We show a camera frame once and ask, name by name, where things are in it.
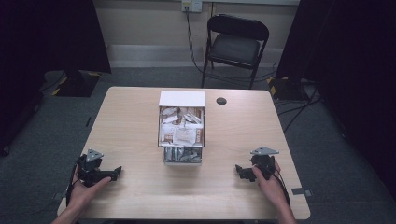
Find large clear open drawer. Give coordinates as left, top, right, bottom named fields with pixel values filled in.
left=157, top=105, right=205, bottom=148

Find person's right hand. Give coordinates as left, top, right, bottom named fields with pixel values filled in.
left=251, top=161, right=290, bottom=209

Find black wall socket cable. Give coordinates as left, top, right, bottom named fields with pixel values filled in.
left=185, top=7, right=207, bottom=76

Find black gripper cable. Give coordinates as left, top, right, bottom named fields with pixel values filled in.
left=270, top=169, right=292, bottom=209
left=65, top=154, right=87, bottom=207

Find small clear drawer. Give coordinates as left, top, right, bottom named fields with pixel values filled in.
left=162, top=146, right=203, bottom=166

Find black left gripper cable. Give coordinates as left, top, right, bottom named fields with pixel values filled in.
left=65, top=154, right=87, bottom=207

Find black folding chair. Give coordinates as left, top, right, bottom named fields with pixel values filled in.
left=201, top=12, right=271, bottom=91

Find pile of grey packets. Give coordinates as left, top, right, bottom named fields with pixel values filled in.
left=163, top=147, right=202, bottom=162

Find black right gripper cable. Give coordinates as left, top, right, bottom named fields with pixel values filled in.
left=270, top=169, right=292, bottom=209

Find grey tape strip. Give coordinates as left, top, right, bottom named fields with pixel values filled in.
left=290, top=187, right=314, bottom=197

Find white drawer cabinet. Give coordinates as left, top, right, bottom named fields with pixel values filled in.
left=157, top=90, right=206, bottom=166

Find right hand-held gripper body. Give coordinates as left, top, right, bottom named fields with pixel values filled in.
left=249, top=146, right=280, bottom=181

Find black floor cables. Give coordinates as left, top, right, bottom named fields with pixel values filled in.
left=275, top=90, right=325, bottom=133

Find white wall socket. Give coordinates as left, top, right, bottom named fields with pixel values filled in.
left=181, top=0, right=204, bottom=14

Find black stand base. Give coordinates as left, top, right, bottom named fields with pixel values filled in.
left=50, top=69, right=103, bottom=98
left=266, top=75, right=310, bottom=102

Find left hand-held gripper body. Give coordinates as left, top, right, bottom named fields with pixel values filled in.
left=76, top=148, right=114, bottom=188

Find person's left hand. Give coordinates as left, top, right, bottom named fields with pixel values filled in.
left=66, top=167, right=112, bottom=213

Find pile of brown white sachets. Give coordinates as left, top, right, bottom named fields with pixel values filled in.
left=159, top=106, right=205, bottom=147

